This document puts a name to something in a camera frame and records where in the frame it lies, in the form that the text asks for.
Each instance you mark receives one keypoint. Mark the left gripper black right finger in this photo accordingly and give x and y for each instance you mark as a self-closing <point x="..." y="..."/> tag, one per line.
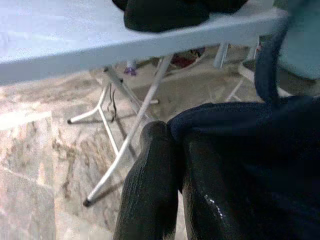
<point x="212" y="190"/>

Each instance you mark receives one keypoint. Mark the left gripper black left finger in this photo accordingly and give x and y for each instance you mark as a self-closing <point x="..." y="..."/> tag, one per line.
<point x="147" y="187"/>

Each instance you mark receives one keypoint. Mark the dark navy garment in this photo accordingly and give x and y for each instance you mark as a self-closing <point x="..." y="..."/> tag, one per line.
<point x="262" y="150"/>

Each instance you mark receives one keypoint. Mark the small purple toy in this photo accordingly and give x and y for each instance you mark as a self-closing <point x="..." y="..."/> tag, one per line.
<point x="130" y="70"/>

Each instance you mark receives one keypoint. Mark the red toy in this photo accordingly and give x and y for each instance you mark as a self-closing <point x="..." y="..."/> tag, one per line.
<point x="185" y="60"/>

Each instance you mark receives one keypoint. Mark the white folding table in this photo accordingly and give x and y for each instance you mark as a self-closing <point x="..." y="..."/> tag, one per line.
<point x="75" y="37"/>

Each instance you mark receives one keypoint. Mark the black garment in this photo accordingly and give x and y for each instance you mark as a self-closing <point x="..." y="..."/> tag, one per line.
<point x="165" y="12"/>

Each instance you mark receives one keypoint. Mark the pale blue child chair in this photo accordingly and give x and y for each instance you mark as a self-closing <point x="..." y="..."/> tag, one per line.
<point x="302" y="37"/>

